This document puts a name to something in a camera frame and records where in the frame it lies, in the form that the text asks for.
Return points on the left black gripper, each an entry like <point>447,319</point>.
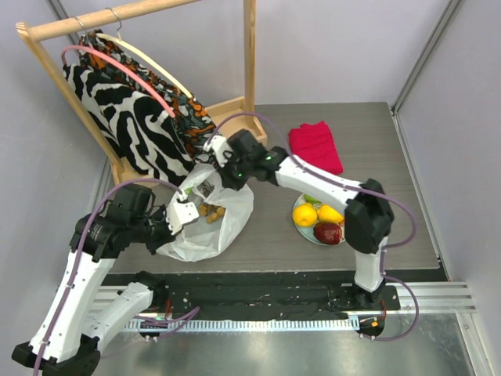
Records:
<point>167,237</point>

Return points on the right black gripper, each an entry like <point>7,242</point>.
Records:
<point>228,177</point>

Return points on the white plastic bag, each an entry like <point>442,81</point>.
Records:
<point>201,240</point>

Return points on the brown fake fruit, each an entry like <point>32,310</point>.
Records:
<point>212,213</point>

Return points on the green fake fruit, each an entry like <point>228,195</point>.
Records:
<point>311,200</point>

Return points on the yellow fake orange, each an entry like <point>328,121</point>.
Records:
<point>304,215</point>

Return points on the dark red fake apple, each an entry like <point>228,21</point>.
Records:
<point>328,233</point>

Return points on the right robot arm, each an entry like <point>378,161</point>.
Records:
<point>367,215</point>

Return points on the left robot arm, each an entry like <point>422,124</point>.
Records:
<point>67,343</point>

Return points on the orange patterned garment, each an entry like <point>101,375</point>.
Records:
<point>192,122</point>

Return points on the red cloth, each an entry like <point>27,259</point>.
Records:
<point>314,143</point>

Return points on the blue and cream plate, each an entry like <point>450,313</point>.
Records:
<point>307,232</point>

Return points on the black white zebra garment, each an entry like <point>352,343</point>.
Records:
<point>136,126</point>

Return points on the cream hanger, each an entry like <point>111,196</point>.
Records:
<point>123,44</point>

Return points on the pink hanger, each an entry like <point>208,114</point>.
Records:
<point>122,68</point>

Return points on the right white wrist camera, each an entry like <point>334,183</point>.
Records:
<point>218,146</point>

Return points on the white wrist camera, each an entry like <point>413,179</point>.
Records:
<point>218,146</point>
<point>180,214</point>

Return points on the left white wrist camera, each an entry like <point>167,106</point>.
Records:
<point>180,214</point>

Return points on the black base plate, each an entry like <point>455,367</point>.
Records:
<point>264,296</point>

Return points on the white slotted cable duct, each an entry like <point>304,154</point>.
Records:
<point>230,326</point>

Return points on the aluminium rail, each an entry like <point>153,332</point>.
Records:
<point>432,297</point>

